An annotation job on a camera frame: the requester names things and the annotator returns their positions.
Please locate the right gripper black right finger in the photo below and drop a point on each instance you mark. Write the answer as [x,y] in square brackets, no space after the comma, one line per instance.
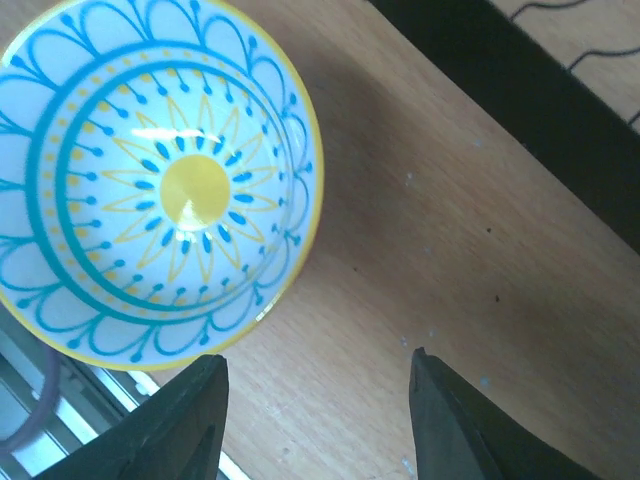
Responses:
[460,434]

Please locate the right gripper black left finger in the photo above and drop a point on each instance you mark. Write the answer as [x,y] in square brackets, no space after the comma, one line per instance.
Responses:
[176,434]

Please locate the blue yellow floral bowl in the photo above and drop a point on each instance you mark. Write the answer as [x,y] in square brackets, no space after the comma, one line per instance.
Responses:
[162,176]

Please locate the aluminium front rail frame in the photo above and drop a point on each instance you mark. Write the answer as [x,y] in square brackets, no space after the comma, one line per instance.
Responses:
[52,405]

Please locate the black wire dish rack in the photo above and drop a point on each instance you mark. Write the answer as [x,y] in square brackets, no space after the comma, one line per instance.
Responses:
[565,126]

